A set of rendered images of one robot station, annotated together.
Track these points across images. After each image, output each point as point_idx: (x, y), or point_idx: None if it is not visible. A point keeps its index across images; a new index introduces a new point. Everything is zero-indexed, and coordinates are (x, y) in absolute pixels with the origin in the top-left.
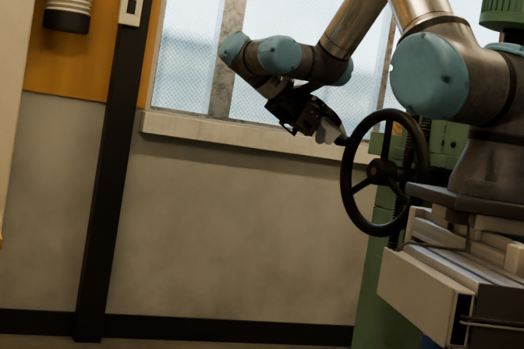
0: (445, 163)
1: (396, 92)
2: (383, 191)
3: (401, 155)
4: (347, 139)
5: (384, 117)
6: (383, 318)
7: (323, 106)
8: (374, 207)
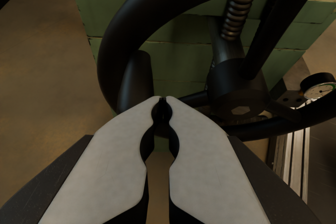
0: (327, 17)
1: None
2: (97, 19)
3: (206, 7)
4: (151, 84)
5: None
6: None
7: None
8: (90, 39)
